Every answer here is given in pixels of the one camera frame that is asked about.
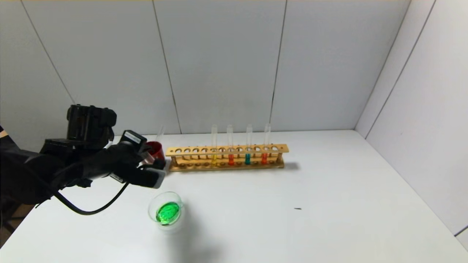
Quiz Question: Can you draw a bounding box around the test tube with yellow pigment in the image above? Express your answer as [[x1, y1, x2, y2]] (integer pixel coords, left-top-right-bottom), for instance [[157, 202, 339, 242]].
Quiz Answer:
[[211, 124, 219, 166], [141, 143, 157, 165]]

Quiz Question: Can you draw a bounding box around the thick black cable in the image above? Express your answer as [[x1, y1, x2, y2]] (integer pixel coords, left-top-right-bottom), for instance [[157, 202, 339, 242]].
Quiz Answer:
[[51, 182, 130, 216]]

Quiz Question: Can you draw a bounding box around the test tube with teal pigment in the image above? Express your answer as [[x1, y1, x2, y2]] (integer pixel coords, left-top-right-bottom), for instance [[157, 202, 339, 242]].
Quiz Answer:
[[245, 124, 253, 165]]

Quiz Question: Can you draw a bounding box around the wooden test tube rack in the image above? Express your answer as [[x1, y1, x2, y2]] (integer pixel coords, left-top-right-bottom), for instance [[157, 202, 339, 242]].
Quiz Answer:
[[165, 144, 289, 172]]

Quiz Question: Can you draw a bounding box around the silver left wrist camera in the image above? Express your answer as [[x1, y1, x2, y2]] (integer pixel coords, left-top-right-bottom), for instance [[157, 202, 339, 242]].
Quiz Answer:
[[110, 169, 167, 190]]

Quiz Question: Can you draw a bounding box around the test tube with orange pigment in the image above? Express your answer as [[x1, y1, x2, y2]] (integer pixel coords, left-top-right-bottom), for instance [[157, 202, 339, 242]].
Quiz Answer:
[[227, 124, 235, 166], [261, 123, 271, 165]]

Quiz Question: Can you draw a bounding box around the clear glass beaker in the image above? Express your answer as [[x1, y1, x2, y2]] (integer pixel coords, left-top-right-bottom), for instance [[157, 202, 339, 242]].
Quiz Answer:
[[148, 191, 187, 234]]

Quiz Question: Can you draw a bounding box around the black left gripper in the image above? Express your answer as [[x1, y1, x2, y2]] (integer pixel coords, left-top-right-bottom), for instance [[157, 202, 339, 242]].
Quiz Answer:
[[87, 130, 166, 182]]

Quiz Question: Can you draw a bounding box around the dark red cup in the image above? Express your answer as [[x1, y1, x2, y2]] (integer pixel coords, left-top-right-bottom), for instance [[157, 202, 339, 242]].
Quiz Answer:
[[144, 141, 166, 163]]

